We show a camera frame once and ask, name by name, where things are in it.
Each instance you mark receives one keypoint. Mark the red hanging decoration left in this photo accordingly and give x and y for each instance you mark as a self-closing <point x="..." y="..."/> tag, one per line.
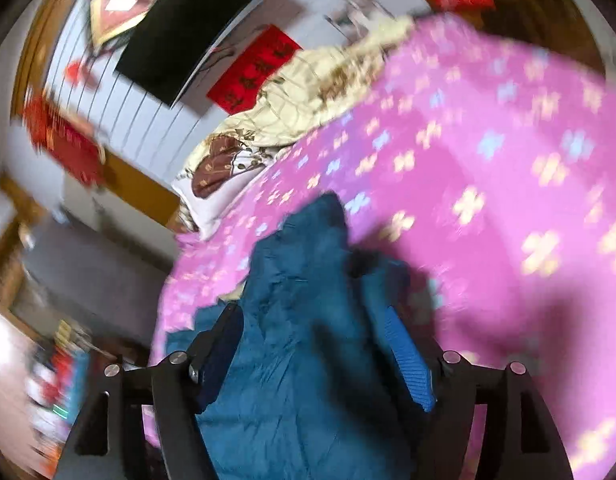
<point x="65" y="138"/>

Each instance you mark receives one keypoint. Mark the white pillow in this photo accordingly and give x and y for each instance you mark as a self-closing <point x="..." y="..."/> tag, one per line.
<point x="203" y="215"/>

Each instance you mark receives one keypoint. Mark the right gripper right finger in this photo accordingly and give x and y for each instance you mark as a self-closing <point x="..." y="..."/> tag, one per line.
<point x="496" y="412"/>

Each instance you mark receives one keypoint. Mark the yellow brown floral quilt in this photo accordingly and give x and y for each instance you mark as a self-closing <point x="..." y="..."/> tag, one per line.
<point x="312" y="89"/>

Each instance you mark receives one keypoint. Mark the black wall television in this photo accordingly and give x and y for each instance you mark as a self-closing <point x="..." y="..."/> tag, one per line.
<point x="174" y="39"/>

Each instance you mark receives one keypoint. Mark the wall picture poster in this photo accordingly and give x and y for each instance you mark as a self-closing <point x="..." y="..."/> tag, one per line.
<point x="354" y="19"/>

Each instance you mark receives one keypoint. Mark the grey refrigerator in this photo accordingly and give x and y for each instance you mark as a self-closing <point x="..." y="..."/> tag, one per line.
<point x="94" y="281"/>

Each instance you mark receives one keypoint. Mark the red calligraphy banner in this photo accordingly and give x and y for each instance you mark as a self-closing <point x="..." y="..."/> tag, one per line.
<point x="237" y="88"/>

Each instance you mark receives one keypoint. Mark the teal puffer jacket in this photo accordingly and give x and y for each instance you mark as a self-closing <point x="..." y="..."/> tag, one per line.
<point x="314" y="390"/>

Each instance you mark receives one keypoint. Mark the pink floral bed sheet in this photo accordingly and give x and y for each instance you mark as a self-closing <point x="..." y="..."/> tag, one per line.
<point x="489" y="166"/>

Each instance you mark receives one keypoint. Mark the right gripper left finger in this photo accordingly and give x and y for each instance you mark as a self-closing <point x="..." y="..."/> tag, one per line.
<point x="107" y="440"/>

